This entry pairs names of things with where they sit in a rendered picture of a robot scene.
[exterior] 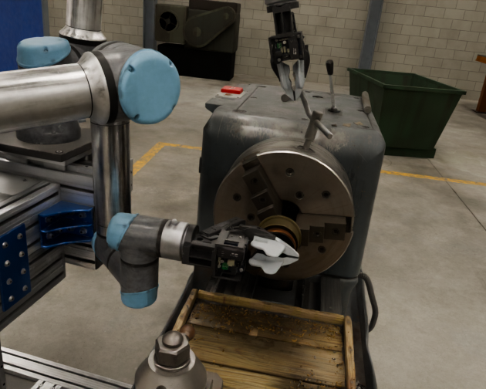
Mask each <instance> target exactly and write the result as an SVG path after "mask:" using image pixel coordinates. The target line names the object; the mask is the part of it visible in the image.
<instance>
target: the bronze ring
mask: <svg viewBox="0 0 486 389"><path fill-rule="evenodd" d="M258 227H261V228H263V229H265V230H266V231H268V232H271V233H272V234H273V235H275V236H276V237H278V238H280V239H281V240H282V241H284V242H286V243H287V244H288V245H290V246H291V247H292V248H294V250H296V251H297V250H298V247H299V246H300V243H301V240H302V234H301V231H300V228H299V226H298V225H297V224H296V223H295V222H294V221H293V220H291V219H290V218H288V217H285V216H283V215H273V216H270V217H267V218H266V219H264V220H263V221H262V222H261V223H260V224H259V226H258Z"/></svg>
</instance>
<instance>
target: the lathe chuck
mask: <svg viewBox="0 0 486 389"><path fill-rule="evenodd" d="M303 145H304V143H303V142H299V141H294V140H276V141H271V142H268V143H264V144H260V145H258V146H256V147H253V148H252V149H251V150H249V151H247V152H245V153H244V154H243V155H241V156H240V157H239V159H237V160H236V162H234V164H233V165H232V166H231V168H230V170H229V171H228V173H227V174H226V176H225V177H224V180H223V181H222V182H221V184H220V186H219V188H218V191H217V194H216V196H215V200H214V208H213V217H214V225H216V224H219V223H221V222H224V221H227V220H228V219H231V218H234V217H239V218H241V219H244V220H245V225H256V226H259V224H260V223H261V222H260V220H259V218H258V216H257V212H258V210H257V208H256V207H255V205H254V203H253V201H252V200H251V197H252V194H251V192H250V191H249V189H248V186H247V185H246V183H245V181H244V180H243V178H242V177H243V175H244V173H245V169H244V168H243V166H242V165H243V162H244V161H246V160H248V159H250V158H252V157H254V156H257V158H258V159H259V161H260V163H261V165H262V167H263V168H264V170H265V173H266V174H267V175H268V178H269V180H270V181H271V183H272V185H273V187H274V188H275V190H276V192H277V194H278V196H279V197H280V199H281V200H283V201H290V202H291V203H293V204H295V205H296V206H297V207H298V208H299V209H300V211H301V213H306V214H317V215H337V216H348V217H352V224H351V232H346V234H345V241H342V240H332V239H323V243H317V242H309V246H299V247H298V250H297V253H298V254H299V260H298V261H296V262H293V263H291V264H288V265H285V266H281V267H280V268H279V270H278V271H277V273H276V274H273V275H269V274H266V273H265V272H264V271H263V269H261V270H260V271H259V273H258V275H259V276H262V277H265V278H268V279H275V280H282V281H292V280H300V279H306V278H309V277H312V276H315V275H318V274H320V273H321V272H324V271H325V270H327V269H328V268H329V267H331V266H332V265H333V264H335V263H336V262H337V261H338V260H339V259H340V258H341V256H342V255H343V254H344V252H345V251H346V250H347V248H348V246H349V244H350V242H351V239H352V237H353V223H354V217H355V208H354V203H353V193H352V189H351V186H350V183H349V180H348V178H347V176H346V175H345V173H344V171H343V170H342V168H341V167H340V166H339V165H338V164H337V163H336V162H335V161H334V160H333V159H332V158H331V157H330V156H329V155H328V154H327V153H325V152H324V151H321V150H320V149H319V148H317V147H314V146H312V145H310V147H309V149H310V150H311V151H312V152H308V151H303V150H301V149H299V147H303Z"/></svg>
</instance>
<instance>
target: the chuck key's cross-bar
mask: <svg viewBox="0 0 486 389"><path fill-rule="evenodd" d="M300 98H301V101H302V104H303V106H304V109H305V113H306V115H307V117H308V118H309V119H311V116H312V112H311V110H310V108H309V104H308V102H307V99H306V97H305V94H304V91H303V89H302V92H301V94H300ZM314 124H315V125H316V126H317V127H318V128H319V129H320V130H321V131H322V133H323V134H324V135H325V136H326V137H327V138H328V139H332V138H333V134H332V133H331V132H330V131H329V130H328V129H327V128H326V127H325V126H324V125H323V124H322V123H321V122H320V121H319V120H314Z"/></svg>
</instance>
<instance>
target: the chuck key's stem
mask: <svg viewBox="0 0 486 389"><path fill-rule="evenodd" d="M322 115H323V112H321V111H319V110H313V112H312V116H311V119H310V121H309V125H308V128H307V130H306V132H305V143H304V145H303V147H302V149H303V150H304V151H309V147H310V144H311V143H312V141H313V140H314V139H315V137H316V133H317V130H318V127H317V126H316V125H315V124H314V120H319V121H320V122H321V119H322Z"/></svg>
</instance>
